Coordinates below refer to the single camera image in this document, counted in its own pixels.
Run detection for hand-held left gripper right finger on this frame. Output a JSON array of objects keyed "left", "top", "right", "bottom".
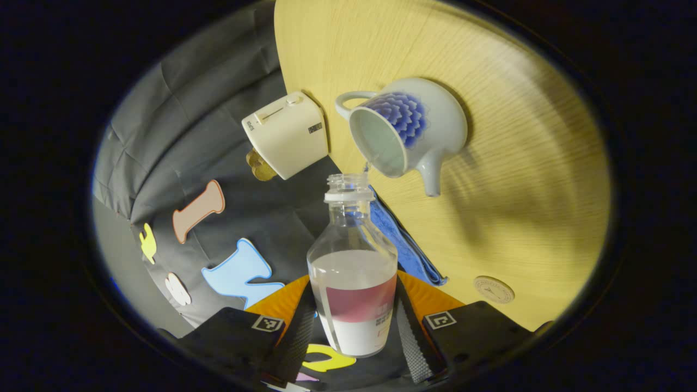
[{"left": 394, "top": 271, "right": 552, "bottom": 385}]

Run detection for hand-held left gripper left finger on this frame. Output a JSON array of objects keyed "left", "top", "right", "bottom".
[{"left": 177, "top": 274, "right": 317, "bottom": 385}]

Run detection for clear plastic water bottle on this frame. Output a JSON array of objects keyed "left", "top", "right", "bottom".
[{"left": 307, "top": 173, "right": 399, "bottom": 359}]

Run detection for round beige coaster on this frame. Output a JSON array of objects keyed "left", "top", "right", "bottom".
[{"left": 473, "top": 275, "right": 516, "bottom": 305}]

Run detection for white blue-flowered teacup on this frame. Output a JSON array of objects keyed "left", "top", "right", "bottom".
[{"left": 334, "top": 77, "right": 468, "bottom": 198}]

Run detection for blue folded towel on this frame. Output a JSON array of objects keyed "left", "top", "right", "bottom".
[{"left": 368, "top": 185, "right": 449, "bottom": 287}]

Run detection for brown toast slices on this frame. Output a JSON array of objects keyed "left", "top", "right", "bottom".
[{"left": 246, "top": 148, "right": 279, "bottom": 182}]

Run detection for cream white toaster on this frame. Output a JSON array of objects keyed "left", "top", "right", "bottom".
[{"left": 242, "top": 91, "right": 330, "bottom": 181}]

